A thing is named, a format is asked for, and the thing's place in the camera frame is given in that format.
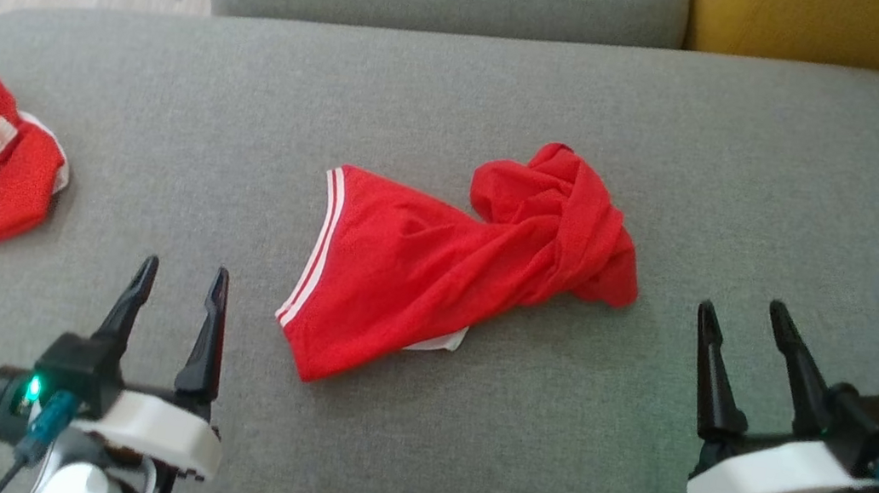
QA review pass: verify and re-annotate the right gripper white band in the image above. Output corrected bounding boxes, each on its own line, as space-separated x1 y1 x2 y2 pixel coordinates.
673 290 879 493

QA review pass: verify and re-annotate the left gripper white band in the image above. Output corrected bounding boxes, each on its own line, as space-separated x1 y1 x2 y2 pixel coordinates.
65 249 248 493

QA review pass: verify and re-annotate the red basketball jersey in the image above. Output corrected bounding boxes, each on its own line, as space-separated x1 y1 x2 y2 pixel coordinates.
267 107 658 427

